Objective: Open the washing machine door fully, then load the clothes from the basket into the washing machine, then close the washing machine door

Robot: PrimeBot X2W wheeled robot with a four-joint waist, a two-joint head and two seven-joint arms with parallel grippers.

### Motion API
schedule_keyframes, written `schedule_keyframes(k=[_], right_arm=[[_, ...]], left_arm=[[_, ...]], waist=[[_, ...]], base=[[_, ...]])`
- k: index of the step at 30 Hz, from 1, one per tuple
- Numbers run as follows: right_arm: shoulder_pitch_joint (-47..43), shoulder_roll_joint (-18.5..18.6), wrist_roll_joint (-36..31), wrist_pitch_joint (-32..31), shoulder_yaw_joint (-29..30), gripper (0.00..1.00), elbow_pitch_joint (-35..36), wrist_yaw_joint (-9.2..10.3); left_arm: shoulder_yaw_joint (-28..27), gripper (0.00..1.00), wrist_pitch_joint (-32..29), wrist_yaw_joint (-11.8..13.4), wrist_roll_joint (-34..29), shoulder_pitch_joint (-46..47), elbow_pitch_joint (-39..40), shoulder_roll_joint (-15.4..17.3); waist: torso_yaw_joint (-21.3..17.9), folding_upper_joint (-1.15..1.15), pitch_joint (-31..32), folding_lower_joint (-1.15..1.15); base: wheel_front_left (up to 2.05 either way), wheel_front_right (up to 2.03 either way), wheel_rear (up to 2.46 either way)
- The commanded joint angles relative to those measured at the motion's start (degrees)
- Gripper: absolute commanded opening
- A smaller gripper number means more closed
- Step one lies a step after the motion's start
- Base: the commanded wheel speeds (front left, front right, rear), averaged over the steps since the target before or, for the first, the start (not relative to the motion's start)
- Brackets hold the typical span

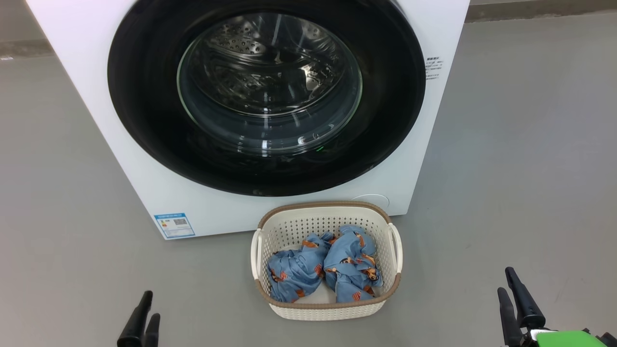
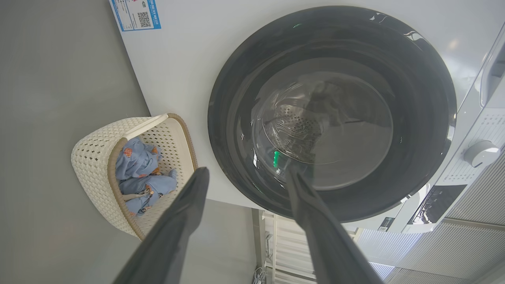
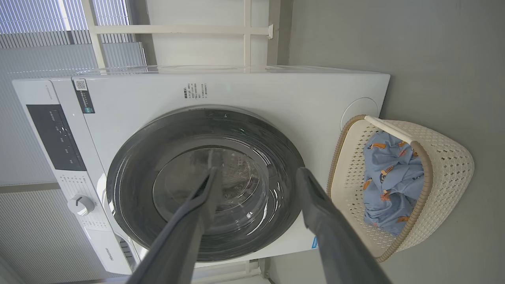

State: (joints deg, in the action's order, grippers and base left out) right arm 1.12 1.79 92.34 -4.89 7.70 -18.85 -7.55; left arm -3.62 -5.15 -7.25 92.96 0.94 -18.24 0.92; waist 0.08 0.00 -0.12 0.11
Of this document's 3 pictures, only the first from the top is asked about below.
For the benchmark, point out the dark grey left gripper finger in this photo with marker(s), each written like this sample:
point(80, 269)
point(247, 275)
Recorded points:
point(152, 335)
point(135, 327)

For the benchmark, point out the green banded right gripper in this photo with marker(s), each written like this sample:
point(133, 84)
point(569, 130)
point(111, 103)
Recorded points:
point(564, 340)

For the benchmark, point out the blue orange printed garment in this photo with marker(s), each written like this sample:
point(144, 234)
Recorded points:
point(294, 270)
point(349, 260)

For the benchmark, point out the grey washing machine door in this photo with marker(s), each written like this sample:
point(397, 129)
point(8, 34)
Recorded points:
point(144, 72)

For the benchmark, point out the white front-load washing machine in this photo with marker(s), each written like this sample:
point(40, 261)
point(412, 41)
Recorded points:
point(217, 217)

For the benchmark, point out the blue energy label sticker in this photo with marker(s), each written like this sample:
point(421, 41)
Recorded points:
point(174, 225)

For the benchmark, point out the cream perforated laundry basket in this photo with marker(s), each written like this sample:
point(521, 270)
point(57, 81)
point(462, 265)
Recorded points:
point(308, 311)

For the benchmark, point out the round white filter cover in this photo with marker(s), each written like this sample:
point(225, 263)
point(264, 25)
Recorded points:
point(368, 198)

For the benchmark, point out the small printed text sticker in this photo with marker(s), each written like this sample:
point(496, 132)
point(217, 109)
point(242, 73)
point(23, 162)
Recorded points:
point(433, 67)

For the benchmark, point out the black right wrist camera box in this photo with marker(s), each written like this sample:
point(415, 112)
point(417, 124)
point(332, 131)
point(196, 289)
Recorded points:
point(610, 341)

